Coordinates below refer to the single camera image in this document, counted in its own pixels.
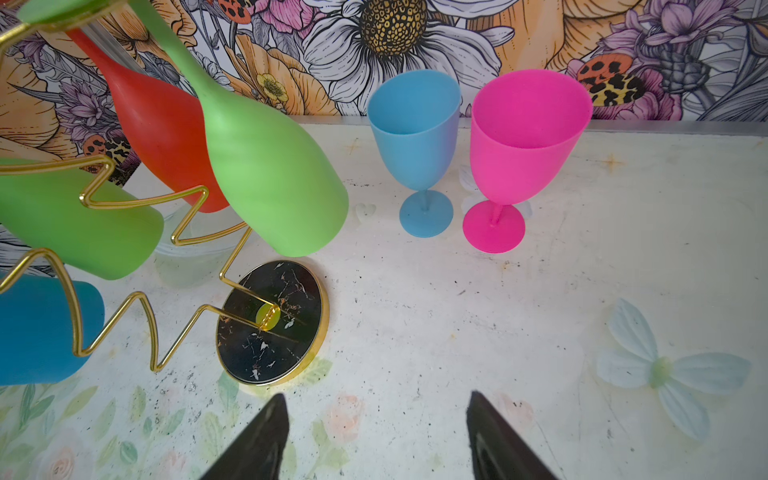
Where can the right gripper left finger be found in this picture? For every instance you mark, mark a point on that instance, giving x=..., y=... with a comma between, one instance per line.
x=258, y=451

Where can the pink wine glass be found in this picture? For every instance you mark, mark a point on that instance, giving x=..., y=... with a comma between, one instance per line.
x=524, y=126

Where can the red wine glass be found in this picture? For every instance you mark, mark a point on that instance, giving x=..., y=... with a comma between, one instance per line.
x=163, y=124

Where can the green wine glass left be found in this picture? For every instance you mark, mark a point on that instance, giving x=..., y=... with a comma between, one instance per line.
x=44, y=211

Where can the light blue wine glass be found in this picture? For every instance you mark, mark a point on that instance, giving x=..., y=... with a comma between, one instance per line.
x=414, y=118

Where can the green wine glass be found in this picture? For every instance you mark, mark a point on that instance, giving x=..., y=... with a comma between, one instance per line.
x=44, y=211
x=272, y=172

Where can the blue wine glass left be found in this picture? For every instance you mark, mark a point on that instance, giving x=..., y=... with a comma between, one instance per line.
x=36, y=333

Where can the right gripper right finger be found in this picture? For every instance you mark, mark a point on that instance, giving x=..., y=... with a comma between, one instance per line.
x=497, y=451

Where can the green wine glass back right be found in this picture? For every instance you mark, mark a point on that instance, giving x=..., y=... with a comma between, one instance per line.
x=272, y=172

